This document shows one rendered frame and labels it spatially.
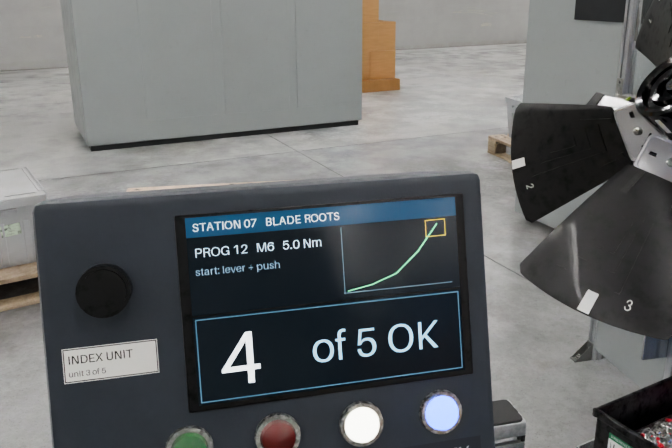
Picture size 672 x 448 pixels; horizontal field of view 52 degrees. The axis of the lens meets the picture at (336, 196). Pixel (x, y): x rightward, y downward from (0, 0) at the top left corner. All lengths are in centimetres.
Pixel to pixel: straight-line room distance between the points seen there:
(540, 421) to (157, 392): 211
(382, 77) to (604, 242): 828
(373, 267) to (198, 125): 596
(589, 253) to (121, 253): 77
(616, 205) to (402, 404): 69
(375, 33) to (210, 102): 336
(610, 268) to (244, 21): 554
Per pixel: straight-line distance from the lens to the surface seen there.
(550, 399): 257
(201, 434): 42
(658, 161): 111
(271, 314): 40
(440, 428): 44
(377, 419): 43
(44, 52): 1277
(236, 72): 637
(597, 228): 106
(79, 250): 40
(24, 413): 263
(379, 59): 919
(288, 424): 42
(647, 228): 106
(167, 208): 40
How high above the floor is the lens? 137
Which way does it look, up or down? 17 degrees down
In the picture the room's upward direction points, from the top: straight up
